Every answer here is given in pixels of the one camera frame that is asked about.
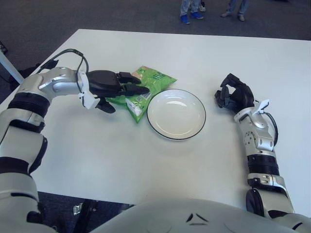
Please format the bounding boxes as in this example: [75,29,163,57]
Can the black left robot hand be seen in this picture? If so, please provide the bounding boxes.
[86,69,150,114]

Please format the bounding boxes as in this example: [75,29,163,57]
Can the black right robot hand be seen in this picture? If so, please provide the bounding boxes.
[214,73,256,114]

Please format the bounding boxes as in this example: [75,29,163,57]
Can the green snack bag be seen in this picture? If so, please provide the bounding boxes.
[104,65,177,124]

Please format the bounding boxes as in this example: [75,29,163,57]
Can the white plate black rim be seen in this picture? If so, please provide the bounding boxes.
[146,89,207,141]

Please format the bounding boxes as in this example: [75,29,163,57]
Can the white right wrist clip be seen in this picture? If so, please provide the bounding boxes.
[252,98,270,115]

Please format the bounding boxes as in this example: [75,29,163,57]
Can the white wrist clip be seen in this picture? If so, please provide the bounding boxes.
[77,71,99,110]
[252,98,270,115]

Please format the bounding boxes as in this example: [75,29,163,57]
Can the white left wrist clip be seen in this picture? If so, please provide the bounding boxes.
[77,71,99,110]

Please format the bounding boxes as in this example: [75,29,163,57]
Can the person with tan shoes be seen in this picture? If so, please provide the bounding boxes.
[220,0,250,22]

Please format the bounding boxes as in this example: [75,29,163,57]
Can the white side table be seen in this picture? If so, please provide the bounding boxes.
[0,51,24,84]

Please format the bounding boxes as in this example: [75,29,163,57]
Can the person with blue shoes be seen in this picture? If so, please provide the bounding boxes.
[179,0,204,24]

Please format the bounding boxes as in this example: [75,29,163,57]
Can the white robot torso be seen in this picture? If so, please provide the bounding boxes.
[89,198,299,233]

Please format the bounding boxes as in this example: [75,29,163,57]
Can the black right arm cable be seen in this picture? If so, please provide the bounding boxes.
[263,112,278,151]

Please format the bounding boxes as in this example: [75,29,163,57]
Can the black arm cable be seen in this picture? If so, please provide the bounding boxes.
[40,49,89,93]
[263,112,278,151]

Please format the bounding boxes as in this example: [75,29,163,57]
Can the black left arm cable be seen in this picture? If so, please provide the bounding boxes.
[40,49,89,93]

